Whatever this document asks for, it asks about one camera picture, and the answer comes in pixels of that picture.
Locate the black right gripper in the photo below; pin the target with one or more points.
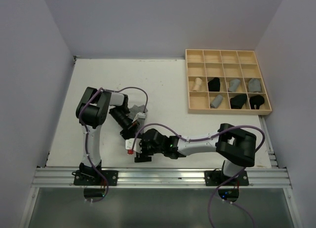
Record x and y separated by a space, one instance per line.
143 156

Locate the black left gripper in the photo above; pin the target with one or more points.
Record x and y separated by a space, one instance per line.
127 132

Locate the grey striped underwear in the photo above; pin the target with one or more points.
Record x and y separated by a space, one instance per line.
136 109

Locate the beige underwear with navy trim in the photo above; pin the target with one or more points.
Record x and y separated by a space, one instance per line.
197 84

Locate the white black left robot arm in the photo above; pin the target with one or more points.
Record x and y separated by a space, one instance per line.
91 112

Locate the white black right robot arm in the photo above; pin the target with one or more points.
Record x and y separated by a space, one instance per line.
236 145

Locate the grey rolled sock lower left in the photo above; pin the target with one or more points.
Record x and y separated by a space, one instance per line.
216 102

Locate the grey rolled sock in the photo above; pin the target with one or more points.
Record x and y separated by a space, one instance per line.
254 86
233 85
216 102

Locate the black rolled sock upper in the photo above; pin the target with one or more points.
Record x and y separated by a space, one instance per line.
214 85

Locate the black rolled sock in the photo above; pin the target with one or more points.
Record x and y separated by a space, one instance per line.
238 102
214 85
256 102

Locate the wooden compartment tray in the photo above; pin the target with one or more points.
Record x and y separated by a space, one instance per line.
226 65

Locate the black rolled sock lower middle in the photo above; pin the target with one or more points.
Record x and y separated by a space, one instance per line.
238 102

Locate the grey rolled sock middle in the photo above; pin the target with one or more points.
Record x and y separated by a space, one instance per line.
233 85

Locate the black rolled sock lower right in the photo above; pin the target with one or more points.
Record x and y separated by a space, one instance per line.
256 102

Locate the grey rolled sock right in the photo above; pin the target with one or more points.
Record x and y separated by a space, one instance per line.
254 86

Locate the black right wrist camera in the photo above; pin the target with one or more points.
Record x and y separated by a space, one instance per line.
152 138

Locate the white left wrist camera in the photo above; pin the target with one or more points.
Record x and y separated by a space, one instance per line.
140 115

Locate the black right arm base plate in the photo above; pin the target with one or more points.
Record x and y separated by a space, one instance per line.
216 177

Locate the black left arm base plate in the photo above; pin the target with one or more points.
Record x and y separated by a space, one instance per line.
85 180

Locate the aluminium frame rail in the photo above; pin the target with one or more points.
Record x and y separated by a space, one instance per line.
61 177

